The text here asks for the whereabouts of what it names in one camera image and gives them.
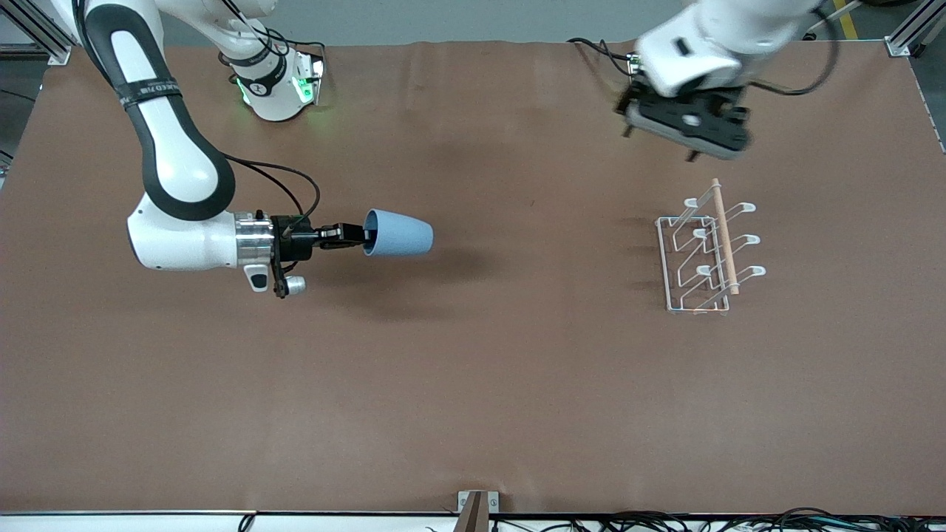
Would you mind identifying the black cable at arm base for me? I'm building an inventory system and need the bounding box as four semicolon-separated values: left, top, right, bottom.
218;0;327;69

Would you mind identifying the brown table cover mat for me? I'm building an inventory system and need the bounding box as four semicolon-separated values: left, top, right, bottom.
0;41;946;516

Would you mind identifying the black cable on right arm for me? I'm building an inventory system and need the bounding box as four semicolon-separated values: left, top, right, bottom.
222;151;322;237

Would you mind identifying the aluminium frame profile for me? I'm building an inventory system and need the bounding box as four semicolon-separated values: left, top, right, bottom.
883;0;946;58
0;0;75;66

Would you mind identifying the black printed arm strap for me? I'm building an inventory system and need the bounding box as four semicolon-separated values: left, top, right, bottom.
115;76;183;110

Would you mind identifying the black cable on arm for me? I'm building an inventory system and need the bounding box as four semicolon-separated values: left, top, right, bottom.
746;0;843;97
568;35;638;78
222;151;322;237

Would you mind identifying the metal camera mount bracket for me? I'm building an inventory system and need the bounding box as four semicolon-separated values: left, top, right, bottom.
457;490;500;532

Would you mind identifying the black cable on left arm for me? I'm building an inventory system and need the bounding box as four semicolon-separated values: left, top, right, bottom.
746;0;843;97
568;35;638;78

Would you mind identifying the blue plastic cup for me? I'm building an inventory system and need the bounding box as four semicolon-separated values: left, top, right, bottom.
361;209;435;259

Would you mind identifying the white wire cup holder rack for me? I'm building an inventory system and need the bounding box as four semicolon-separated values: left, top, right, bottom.
655;177;767;316

